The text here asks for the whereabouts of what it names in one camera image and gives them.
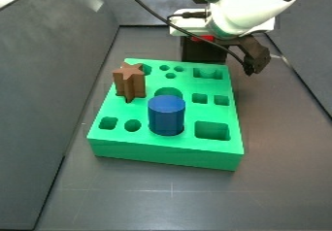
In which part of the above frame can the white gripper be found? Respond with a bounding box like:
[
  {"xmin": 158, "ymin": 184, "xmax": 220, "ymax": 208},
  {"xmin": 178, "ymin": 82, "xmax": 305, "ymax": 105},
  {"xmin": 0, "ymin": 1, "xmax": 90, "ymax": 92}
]
[{"xmin": 167, "ymin": 9, "xmax": 274, "ymax": 37}]

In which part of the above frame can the red hexagon prism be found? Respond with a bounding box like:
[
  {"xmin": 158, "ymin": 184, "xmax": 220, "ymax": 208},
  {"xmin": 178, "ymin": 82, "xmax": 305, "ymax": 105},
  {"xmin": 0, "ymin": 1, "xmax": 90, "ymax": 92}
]
[{"xmin": 190, "ymin": 35, "xmax": 214, "ymax": 42}]

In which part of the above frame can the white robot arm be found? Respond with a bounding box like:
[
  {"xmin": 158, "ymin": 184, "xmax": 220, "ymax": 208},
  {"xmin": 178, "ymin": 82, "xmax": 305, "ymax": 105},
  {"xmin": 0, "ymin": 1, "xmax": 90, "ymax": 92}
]
[{"xmin": 170, "ymin": 0, "xmax": 297, "ymax": 40}]

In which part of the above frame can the green shape sorter board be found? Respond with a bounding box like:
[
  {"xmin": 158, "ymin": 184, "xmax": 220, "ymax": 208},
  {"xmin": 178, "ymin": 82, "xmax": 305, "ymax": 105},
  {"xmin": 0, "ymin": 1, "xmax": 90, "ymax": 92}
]
[{"xmin": 87, "ymin": 58, "xmax": 244, "ymax": 171}]

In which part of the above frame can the brown star block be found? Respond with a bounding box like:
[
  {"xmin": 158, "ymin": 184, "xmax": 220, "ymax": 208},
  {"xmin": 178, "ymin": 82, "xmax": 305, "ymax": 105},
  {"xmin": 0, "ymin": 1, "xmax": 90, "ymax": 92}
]
[{"xmin": 113, "ymin": 62, "xmax": 146, "ymax": 103}]

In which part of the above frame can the blue cylinder block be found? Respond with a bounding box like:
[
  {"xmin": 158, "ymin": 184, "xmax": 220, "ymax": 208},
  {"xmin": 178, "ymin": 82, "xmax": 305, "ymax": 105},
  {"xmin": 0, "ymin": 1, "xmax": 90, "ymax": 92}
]
[{"xmin": 147, "ymin": 95, "xmax": 186, "ymax": 136}]

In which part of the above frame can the black cable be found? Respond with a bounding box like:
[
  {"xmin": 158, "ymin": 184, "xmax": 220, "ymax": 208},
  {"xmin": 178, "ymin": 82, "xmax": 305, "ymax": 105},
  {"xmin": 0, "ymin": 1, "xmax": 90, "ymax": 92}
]
[{"xmin": 115, "ymin": 0, "xmax": 254, "ymax": 76}]

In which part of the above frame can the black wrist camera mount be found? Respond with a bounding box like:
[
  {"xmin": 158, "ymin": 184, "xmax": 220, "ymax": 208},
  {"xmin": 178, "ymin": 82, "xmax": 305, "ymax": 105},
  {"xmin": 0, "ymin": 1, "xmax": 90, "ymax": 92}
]
[{"xmin": 216, "ymin": 35, "xmax": 270, "ymax": 76}]

